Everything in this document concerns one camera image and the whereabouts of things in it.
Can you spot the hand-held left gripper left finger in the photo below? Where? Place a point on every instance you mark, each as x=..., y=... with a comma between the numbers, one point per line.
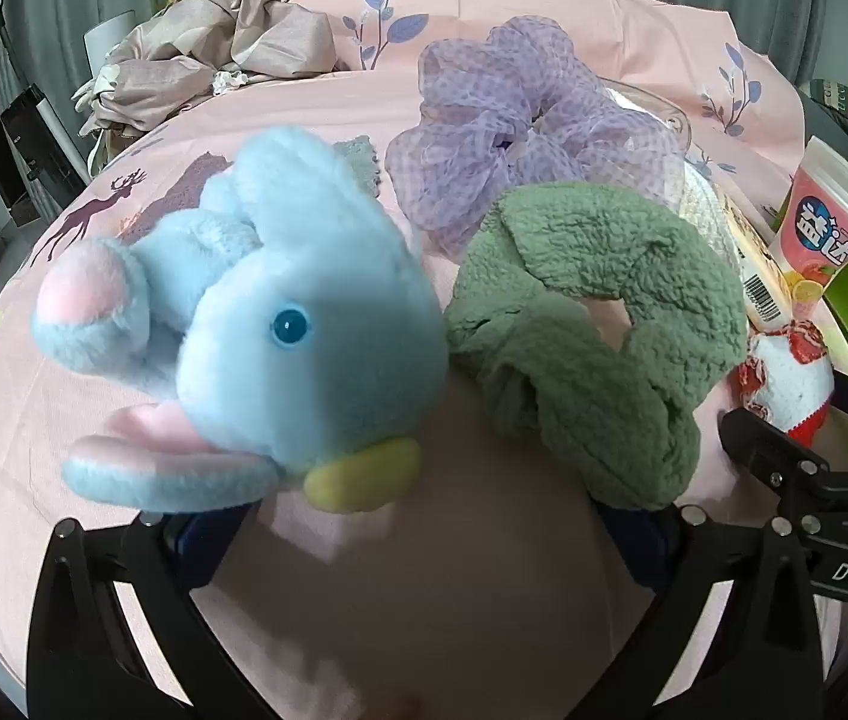
x=195, y=549

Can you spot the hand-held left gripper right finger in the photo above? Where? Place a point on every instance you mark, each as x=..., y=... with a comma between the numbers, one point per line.
x=649, y=549

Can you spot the red white knitted sock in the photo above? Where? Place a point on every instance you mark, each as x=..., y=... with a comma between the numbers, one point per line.
x=791, y=382

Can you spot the cream tissue pack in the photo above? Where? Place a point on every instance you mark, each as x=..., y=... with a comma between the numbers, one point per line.
x=757, y=277

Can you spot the green fleece scrunchie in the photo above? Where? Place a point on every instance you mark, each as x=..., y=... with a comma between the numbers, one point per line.
x=544, y=360

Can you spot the blue plush elephant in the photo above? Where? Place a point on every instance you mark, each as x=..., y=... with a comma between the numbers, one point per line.
x=319, y=277

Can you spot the purple mesh scrunchie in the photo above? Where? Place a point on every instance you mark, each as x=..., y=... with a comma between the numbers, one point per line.
x=469, y=105

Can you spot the pink gum canister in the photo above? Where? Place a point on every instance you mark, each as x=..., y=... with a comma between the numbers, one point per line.
x=821, y=225

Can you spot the cream knitted cloth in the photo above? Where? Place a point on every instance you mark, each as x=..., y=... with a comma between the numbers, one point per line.
x=701, y=202

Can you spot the striped cushion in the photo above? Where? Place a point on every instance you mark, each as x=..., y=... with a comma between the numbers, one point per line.
x=844, y=109

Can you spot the clear glass jar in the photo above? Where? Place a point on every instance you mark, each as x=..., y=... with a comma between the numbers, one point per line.
x=656, y=109

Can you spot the small teal cloth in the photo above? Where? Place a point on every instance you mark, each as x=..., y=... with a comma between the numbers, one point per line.
x=360, y=157

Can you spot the dark cabinet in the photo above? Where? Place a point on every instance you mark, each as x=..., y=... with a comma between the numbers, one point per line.
x=38, y=142

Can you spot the white lace trim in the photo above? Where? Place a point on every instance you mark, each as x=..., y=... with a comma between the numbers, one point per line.
x=230, y=81

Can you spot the crumpled beige cloth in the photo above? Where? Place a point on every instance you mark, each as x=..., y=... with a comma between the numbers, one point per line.
x=244, y=30

